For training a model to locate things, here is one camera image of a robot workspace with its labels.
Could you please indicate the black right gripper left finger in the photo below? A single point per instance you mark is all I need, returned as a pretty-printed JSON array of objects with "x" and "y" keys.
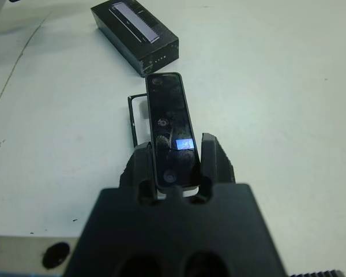
[{"x": 138, "y": 164}]

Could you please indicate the slim black camera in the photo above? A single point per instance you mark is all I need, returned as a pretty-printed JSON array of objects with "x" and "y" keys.
[{"x": 170, "y": 124}]

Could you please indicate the black printed box lid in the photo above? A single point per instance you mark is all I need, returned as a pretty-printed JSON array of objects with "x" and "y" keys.
[{"x": 138, "y": 37}]

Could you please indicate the black box base white inset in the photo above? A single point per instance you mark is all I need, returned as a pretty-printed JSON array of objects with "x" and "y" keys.
[{"x": 135, "y": 115}]

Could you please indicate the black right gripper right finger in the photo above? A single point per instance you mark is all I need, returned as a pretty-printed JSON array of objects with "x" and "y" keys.
[{"x": 219, "y": 161}]

